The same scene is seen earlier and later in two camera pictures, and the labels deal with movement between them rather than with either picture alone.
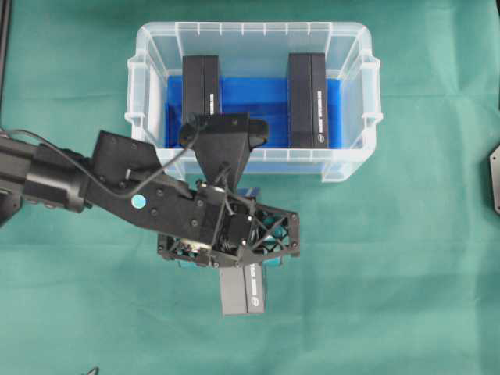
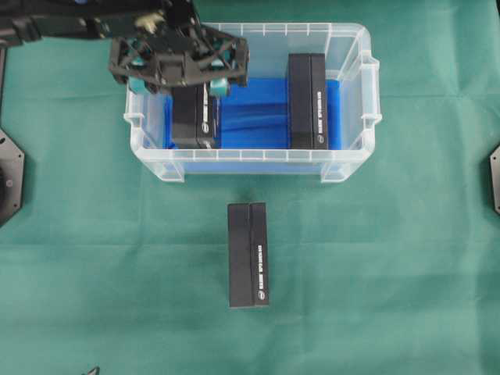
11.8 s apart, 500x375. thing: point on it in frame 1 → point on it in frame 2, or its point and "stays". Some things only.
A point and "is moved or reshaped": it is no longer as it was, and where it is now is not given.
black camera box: [306, 101] stays
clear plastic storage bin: [317, 85] stays
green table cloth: [397, 268] stays
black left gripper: [230, 230] → [181, 58]
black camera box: [201, 84] is moved or reshaped
